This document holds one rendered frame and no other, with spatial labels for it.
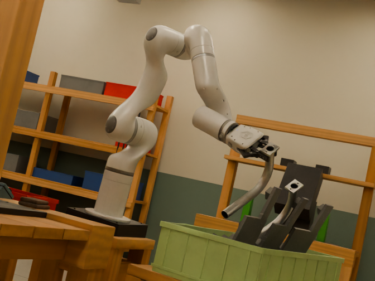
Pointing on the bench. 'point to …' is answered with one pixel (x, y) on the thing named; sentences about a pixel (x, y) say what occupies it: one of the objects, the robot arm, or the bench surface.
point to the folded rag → (34, 203)
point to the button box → (5, 192)
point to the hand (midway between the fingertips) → (268, 153)
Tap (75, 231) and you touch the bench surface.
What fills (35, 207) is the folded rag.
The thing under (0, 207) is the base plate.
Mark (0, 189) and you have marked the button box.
